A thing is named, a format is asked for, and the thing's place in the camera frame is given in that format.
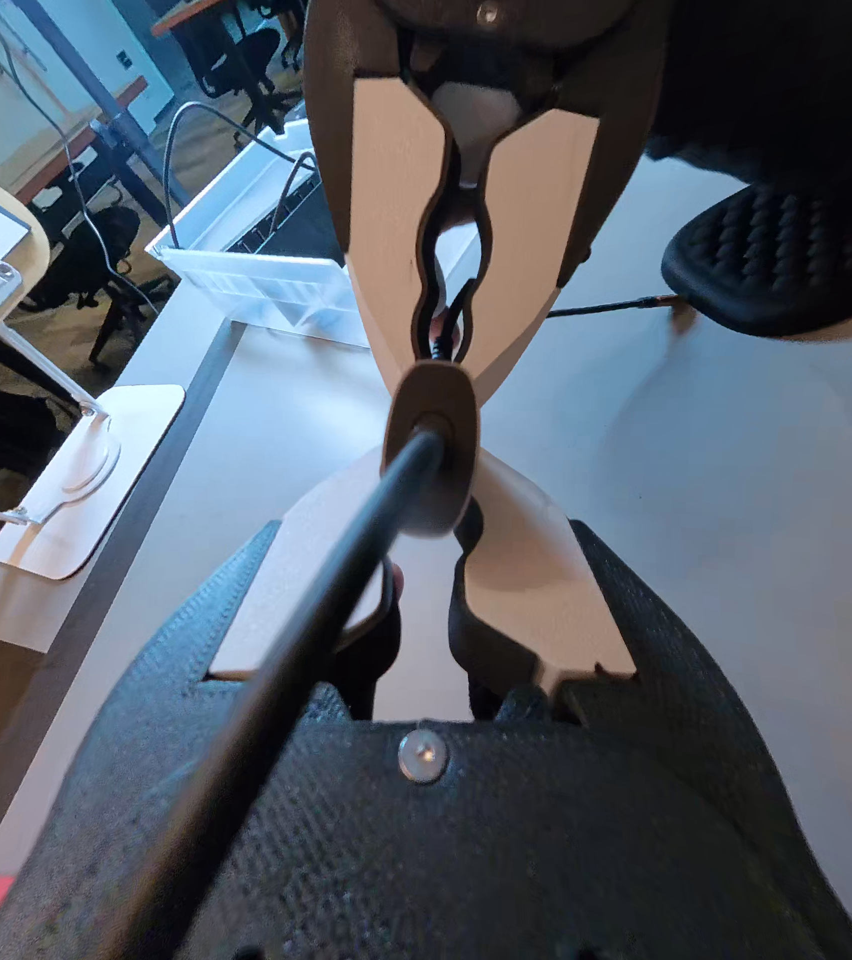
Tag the person's left hand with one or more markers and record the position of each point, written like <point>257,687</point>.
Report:
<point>398,583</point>

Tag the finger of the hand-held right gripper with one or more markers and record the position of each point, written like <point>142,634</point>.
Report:
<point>388,210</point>
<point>538,225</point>

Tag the clear plastic bin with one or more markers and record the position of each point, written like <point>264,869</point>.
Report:
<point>245,277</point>

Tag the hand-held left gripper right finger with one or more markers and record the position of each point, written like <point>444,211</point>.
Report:
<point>538,592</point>

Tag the grey slim USB hub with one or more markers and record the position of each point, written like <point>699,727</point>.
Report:
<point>448,390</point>

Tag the wood-edged office table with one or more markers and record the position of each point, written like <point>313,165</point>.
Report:
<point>80,142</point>

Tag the black padded chair armrest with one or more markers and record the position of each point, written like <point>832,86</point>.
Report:
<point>786,262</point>

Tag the black USB hub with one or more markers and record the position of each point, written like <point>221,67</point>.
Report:
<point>283,217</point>

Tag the black office chair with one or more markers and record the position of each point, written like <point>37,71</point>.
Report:
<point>245,67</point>
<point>95,255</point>

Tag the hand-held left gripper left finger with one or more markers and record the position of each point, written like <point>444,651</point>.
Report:
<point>298,547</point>

